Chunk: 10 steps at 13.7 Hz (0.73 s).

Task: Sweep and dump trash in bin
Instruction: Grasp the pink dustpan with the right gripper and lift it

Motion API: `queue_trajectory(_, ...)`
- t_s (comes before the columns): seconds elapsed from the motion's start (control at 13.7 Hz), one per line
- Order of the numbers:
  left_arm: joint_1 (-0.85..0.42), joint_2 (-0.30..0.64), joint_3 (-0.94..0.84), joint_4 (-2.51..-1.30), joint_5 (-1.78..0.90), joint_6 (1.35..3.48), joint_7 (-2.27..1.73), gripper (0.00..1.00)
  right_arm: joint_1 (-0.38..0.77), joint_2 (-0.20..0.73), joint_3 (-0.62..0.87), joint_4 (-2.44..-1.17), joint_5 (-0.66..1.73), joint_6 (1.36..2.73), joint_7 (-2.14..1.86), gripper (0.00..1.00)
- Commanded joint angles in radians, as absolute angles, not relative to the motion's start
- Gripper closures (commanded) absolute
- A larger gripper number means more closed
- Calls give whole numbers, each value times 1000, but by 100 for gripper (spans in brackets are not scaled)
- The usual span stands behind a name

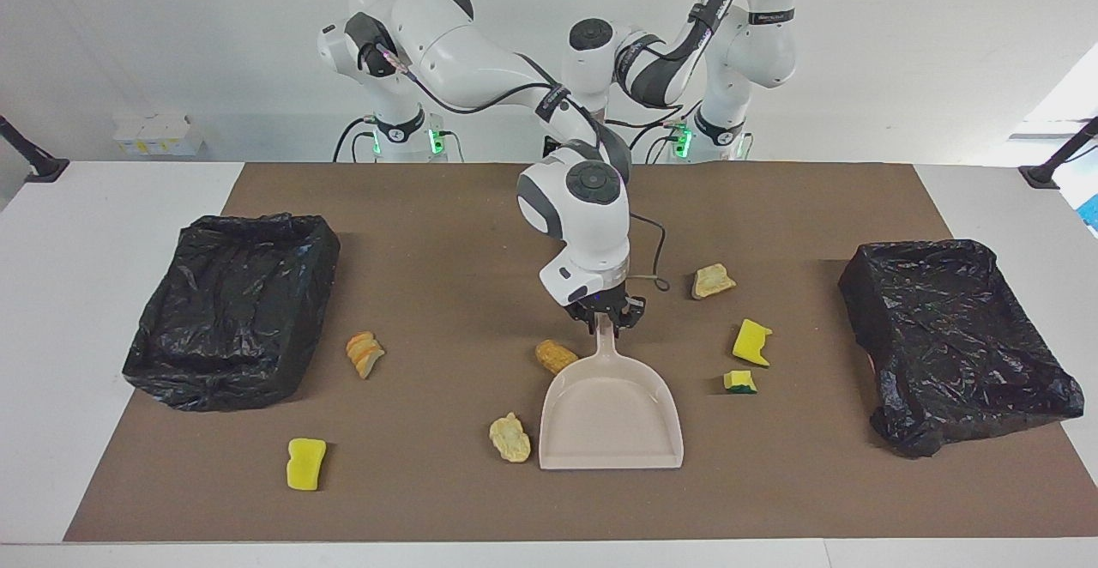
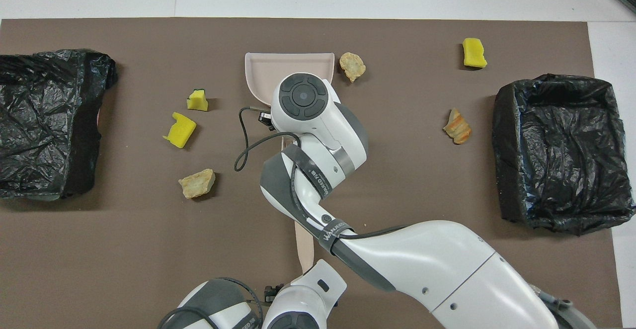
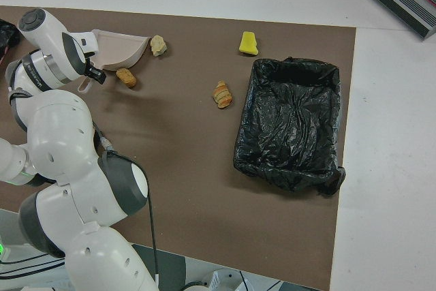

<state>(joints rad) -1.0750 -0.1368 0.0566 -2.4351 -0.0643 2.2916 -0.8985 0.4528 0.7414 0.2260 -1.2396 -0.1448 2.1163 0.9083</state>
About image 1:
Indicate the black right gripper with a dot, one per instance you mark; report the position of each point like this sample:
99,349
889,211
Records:
605,300

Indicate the brown bread loaf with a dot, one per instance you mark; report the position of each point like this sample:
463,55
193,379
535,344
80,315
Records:
554,355

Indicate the pale striped bread roll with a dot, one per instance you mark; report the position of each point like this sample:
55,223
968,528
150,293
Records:
712,281

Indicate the beige plastic dustpan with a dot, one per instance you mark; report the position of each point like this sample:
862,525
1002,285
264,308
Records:
609,422

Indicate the notched yellow sponge piece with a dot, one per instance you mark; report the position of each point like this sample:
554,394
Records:
751,343

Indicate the small yellow green sponge piece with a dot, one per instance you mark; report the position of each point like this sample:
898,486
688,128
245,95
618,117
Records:
739,381

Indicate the pale pastry piece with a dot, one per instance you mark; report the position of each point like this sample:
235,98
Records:
510,439

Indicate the orange striped croissant piece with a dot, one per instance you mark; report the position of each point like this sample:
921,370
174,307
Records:
364,355

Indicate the plain yellow sponge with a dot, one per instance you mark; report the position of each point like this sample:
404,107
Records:
305,465

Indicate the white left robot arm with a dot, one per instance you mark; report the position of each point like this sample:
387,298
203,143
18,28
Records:
763,45

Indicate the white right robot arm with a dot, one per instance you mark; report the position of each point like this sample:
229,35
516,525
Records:
463,45

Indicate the black bag lined trash bin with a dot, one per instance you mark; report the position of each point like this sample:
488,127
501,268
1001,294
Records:
232,311
952,345

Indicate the brown table mat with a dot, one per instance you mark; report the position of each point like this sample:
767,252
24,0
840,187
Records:
429,499

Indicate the black clamp stand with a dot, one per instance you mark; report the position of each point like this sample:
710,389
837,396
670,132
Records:
1042,175
43,166

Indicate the blue object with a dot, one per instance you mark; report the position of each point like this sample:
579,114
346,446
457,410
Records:
1093,212

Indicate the white wall box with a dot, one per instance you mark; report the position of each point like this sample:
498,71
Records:
159,137

